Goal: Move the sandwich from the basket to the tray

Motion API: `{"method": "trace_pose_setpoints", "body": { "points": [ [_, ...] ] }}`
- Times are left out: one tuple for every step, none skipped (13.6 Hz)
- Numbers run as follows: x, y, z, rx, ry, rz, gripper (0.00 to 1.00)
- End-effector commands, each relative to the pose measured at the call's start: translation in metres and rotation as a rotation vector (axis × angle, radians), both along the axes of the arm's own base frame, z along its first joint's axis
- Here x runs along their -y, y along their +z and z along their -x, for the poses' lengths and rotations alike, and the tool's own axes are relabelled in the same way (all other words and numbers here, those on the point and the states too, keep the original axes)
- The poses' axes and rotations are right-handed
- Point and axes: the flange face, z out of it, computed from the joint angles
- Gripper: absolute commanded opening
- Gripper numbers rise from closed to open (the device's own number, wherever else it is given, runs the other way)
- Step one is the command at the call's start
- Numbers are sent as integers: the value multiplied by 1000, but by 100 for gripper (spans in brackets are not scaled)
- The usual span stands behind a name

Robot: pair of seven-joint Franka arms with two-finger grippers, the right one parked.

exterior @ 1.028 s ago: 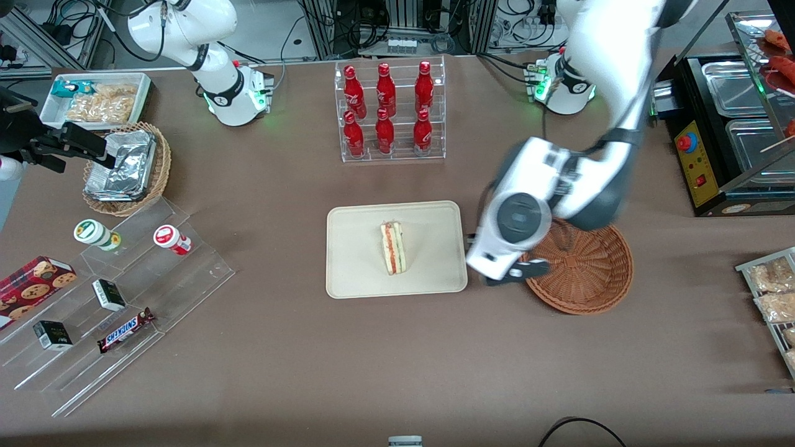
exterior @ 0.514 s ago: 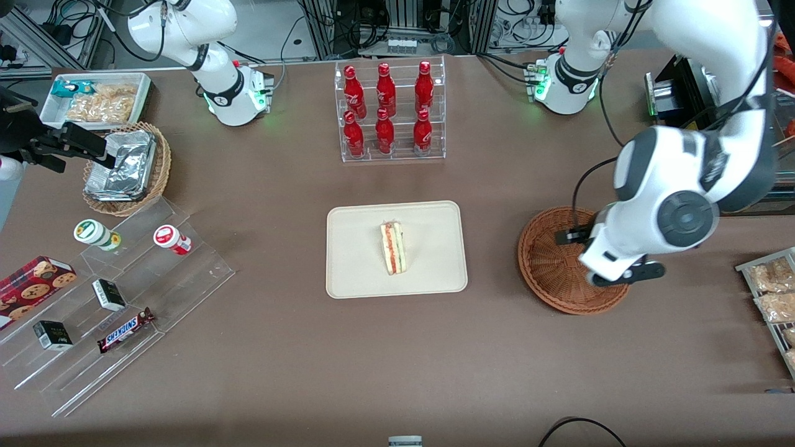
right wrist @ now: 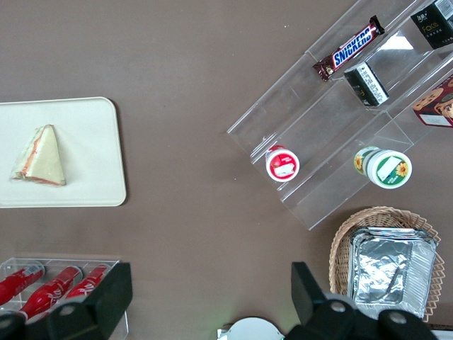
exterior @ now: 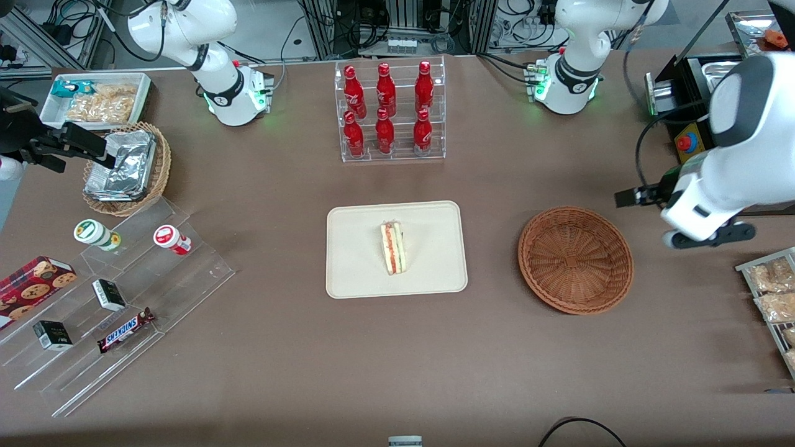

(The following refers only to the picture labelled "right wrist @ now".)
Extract light wicker basket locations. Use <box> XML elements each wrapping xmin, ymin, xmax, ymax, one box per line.
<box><xmin>329</xmin><ymin>206</ymin><xmax>446</xmax><ymax>323</ymax></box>

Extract green lid white cup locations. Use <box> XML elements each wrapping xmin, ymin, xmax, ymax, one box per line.
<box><xmin>353</xmin><ymin>146</ymin><xmax>413</xmax><ymax>190</ymax></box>

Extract aluminium foil container stack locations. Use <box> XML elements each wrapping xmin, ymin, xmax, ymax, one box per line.
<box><xmin>348</xmin><ymin>227</ymin><xmax>440</xmax><ymax>319</ymax></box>

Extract small black box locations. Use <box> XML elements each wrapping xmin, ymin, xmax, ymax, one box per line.
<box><xmin>343</xmin><ymin>60</ymin><xmax>389</xmax><ymax>108</ymax></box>
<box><xmin>410</xmin><ymin>0</ymin><xmax>453</xmax><ymax>50</ymax></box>

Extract triangle sandwich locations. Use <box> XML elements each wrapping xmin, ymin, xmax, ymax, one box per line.
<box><xmin>9</xmin><ymin>124</ymin><xmax>67</xmax><ymax>187</ymax></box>

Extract clear acrylic stepped display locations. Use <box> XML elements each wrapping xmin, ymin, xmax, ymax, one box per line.
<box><xmin>226</xmin><ymin>0</ymin><xmax>453</xmax><ymax>232</ymax></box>

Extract white rectangular snack tray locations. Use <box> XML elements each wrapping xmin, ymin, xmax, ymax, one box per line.
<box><xmin>430</xmin><ymin>324</ymin><xmax>453</xmax><ymax>340</ymax></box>

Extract red cookie box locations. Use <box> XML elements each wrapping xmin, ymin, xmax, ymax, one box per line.
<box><xmin>412</xmin><ymin>74</ymin><xmax>453</xmax><ymax>128</ymax></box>

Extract red lid white cup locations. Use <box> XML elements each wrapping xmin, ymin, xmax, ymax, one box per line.
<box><xmin>265</xmin><ymin>144</ymin><xmax>301</xmax><ymax>182</ymax></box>

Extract red cola bottle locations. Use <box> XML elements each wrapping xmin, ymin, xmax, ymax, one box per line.
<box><xmin>19</xmin><ymin>266</ymin><xmax>84</xmax><ymax>319</ymax></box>
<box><xmin>65</xmin><ymin>264</ymin><xmax>109</xmax><ymax>300</ymax></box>
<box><xmin>0</xmin><ymin>261</ymin><xmax>47</xmax><ymax>305</ymax></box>

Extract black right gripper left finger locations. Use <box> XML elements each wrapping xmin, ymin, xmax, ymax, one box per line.
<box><xmin>0</xmin><ymin>261</ymin><xmax>134</xmax><ymax>340</ymax></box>

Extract beige plastic tray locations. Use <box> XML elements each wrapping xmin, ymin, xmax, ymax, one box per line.
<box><xmin>0</xmin><ymin>96</ymin><xmax>127</xmax><ymax>209</ymax></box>

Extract clear acrylic bottle rack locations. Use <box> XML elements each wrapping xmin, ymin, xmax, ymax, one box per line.
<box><xmin>0</xmin><ymin>257</ymin><xmax>130</xmax><ymax>337</ymax></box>

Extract Snickers chocolate bar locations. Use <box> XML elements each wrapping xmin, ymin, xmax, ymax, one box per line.
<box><xmin>312</xmin><ymin>15</ymin><xmax>385</xmax><ymax>83</ymax></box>

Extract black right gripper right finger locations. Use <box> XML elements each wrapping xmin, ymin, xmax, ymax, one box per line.
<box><xmin>288</xmin><ymin>261</ymin><xmax>440</xmax><ymax>340</ymax></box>

